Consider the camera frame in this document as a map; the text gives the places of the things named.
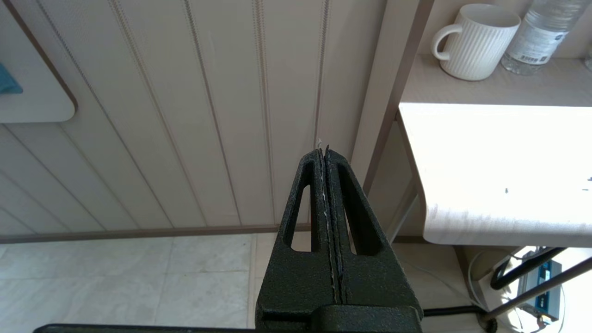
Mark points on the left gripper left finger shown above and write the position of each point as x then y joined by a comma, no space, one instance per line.
296,282

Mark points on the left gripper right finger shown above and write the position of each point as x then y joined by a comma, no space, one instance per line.
374,277

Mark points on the blue and white box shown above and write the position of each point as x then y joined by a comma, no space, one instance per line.
545,291

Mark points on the light wooden desk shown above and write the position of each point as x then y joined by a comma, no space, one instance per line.
499,152

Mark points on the white ribbed ceramic mug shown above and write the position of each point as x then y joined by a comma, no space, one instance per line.
476,42

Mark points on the clear plastic water bottle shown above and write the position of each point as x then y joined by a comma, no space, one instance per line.
539,34

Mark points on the teal cloth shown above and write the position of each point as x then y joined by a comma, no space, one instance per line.
8,82

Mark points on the black metal chair frame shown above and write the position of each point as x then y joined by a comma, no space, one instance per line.
522,286

